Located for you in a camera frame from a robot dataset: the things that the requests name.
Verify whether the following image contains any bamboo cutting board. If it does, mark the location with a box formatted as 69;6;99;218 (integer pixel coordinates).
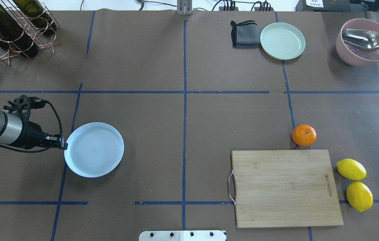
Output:
231;150;344;228

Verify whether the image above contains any upper yellow lemon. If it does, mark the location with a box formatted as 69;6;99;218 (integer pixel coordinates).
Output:
346;181;373;212

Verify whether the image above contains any orange fruit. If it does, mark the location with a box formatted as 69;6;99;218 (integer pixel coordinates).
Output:
291;125;317;146

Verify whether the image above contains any metal scoop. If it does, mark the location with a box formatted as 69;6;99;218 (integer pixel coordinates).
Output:
341;29;379;51

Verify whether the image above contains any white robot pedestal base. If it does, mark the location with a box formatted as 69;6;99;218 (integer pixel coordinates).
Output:
138;230;227;241

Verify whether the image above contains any light blue plate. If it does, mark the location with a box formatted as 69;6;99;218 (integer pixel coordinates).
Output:
64;122;124;177

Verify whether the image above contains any dark wine bottle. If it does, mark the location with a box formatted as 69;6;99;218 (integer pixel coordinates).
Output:
0;4;38;59
13;0;57;36

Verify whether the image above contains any copper wire bottle rack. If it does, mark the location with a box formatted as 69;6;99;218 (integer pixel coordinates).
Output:
0;0;63;66

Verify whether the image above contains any folded grey cloth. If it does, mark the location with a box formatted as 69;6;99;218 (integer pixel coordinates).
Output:
230;20;261;49

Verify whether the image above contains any yellow lemon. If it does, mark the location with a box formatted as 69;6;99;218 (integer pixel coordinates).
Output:
346;181;373;212
337;158;367;181

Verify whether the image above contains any dark wine bottle lower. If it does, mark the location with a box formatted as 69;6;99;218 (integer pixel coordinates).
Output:
13;0;57;36

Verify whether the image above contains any pink bowl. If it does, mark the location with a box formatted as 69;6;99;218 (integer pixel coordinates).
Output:
336;18;379;67

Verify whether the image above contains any light green plate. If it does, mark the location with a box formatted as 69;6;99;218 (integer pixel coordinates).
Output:
260;22;306;61

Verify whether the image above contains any dark wine bottle upper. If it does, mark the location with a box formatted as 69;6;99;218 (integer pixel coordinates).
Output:
0;4;38;59

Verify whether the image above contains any lower yellow lemon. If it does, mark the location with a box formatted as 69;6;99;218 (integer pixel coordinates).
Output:
337;158;367;181

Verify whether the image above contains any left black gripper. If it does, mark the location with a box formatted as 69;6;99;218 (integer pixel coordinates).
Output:
17;122;68;150

